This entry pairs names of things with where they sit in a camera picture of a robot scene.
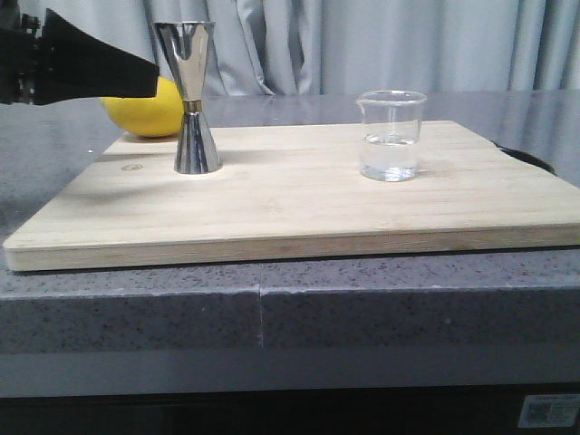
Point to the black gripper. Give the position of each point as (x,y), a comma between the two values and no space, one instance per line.
(70,64)

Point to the steel double jigger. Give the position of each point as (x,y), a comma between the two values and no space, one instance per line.
(185,46)

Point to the clear glass beaker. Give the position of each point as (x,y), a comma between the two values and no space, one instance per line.
(391,129)

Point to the yellow lemon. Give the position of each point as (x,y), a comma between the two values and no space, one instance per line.
(153,117)

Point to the grey curtain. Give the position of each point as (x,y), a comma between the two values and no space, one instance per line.
(350,47)

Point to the wooden cutting board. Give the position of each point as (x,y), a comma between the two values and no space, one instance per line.
(289,192)

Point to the white QR code sticker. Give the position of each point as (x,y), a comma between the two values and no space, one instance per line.
(549,411)

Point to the black cutting board handle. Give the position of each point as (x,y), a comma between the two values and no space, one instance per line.
(526,157)

